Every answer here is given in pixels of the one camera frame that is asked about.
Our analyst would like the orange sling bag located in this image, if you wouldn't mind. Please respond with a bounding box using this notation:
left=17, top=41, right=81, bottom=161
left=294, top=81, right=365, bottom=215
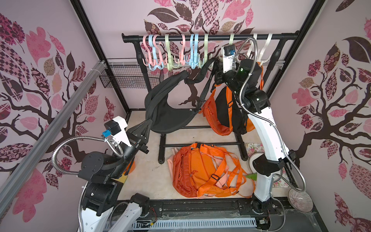
left=246, top=62, right=264, bottom=132

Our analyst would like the black wire basket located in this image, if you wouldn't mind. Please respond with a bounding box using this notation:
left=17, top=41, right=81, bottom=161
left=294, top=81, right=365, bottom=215
left=100, top=63, right=147, bottom=89

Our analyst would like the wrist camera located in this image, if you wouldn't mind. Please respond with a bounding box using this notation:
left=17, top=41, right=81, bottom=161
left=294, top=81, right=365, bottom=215
left=102, top=116, right=131, bottom=147
left=222, top=44, right=236, bottom=73

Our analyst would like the blue hook left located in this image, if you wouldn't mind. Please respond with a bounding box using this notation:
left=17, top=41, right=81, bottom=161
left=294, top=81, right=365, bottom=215
left=148, top=35, right=167, bottom=71

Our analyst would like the floral cloth mat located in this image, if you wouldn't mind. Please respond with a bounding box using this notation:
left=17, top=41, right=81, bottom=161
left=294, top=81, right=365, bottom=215
left=246, top=143, right=289, bottom=188

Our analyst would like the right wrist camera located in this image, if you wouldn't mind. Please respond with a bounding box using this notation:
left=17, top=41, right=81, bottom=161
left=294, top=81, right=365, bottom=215
left=222, top=44, right=236, bottom=73

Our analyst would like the green hook middle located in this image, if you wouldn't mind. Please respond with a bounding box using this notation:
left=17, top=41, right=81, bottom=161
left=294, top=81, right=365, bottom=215
left=199, top=34, right=209, bottom=68

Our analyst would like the white hook right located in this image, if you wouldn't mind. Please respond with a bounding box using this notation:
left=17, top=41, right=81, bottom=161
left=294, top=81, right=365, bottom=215
left=256, top=33, right=273, bottom=66

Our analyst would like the white hook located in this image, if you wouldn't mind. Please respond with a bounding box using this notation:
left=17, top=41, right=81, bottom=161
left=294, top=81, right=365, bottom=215
left=246, top=33, right=258, bottom=59
left=256, top=33, right=273, bottom=66

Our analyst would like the orange bags pile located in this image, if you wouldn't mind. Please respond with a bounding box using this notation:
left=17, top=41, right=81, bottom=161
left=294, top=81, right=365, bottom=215
left=167, top=143, right=256, bottom=199

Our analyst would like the pink hook middle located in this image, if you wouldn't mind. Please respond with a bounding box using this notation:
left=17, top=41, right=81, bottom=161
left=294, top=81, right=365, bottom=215
left=179, top=34, right=186, bottom=65

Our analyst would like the green hook right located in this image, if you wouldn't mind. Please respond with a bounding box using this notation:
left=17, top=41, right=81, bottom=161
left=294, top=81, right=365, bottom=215
left=229, top=33, right=234, bottom=45

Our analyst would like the black clothes rack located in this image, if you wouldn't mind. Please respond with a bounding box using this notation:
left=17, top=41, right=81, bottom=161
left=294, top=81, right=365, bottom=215
left=122, top=31, right=301, bottom=164

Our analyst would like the pink hook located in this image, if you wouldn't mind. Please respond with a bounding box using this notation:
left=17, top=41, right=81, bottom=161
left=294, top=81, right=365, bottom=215
left=142, top=36, right=152, bottom=66
left=179, top=34, right=186, bottom=65

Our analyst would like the black sling bag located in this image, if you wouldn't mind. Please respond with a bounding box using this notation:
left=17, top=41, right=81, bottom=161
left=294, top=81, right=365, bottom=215
left=215, top=87, right=248, bottom=136

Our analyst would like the green hook left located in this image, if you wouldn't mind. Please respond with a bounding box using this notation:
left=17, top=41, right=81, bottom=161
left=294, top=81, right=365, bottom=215
left=164, top=34, right=180, bottom=72

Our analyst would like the white artificial flower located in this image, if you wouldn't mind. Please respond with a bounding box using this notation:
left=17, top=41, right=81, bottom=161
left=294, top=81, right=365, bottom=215
left=246, top=173, right=257, bottom=181

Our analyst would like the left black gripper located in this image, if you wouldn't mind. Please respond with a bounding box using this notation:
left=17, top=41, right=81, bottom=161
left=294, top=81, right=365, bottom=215
left=110, top=117, right=153, bottom=177

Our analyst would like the grey aluminium beam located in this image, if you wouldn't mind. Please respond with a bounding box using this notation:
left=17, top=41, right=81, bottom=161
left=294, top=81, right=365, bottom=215
left=1, top=61, right=106, bottom=216

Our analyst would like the orange zip waist bag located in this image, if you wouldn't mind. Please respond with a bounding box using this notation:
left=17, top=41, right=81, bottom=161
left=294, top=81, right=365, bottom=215
left=200, top=87, right=233, bottom=136

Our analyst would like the white slotted cable duct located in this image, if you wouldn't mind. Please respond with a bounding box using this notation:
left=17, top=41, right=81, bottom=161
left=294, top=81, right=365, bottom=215
left=131, top=217, right=257, bottom=231

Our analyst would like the orange plastic bowl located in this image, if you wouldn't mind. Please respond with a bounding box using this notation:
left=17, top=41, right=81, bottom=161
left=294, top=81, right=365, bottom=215
left=124, top=160, right=136, bottom=176

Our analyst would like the green hook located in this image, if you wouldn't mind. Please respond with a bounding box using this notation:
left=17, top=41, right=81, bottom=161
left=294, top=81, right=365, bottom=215
left=199, top=34, right=209, bottom=68
left=164, top=34, right=180, bottom=72
left=229, top=33, right=234, bottom=45

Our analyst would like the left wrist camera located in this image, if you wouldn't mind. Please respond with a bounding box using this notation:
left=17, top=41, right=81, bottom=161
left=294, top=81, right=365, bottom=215
left=102, top=116, right=131, bottom=147

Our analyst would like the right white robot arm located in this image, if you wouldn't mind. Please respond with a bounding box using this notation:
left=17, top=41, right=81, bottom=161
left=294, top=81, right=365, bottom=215
left=221, top=34, right=298, bottom=204

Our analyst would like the pink hook far left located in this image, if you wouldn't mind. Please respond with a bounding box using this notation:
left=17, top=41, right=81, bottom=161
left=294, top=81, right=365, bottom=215
left=142, top=36, right=152, bottom=66

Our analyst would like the white hook left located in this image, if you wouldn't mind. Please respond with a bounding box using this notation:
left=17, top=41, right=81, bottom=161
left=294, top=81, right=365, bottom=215
left=246, top=33, right=258, bottom=59

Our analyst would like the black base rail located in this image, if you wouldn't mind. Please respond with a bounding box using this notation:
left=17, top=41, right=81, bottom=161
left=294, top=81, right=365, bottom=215
left=144, top=199, right=270, bottom=218

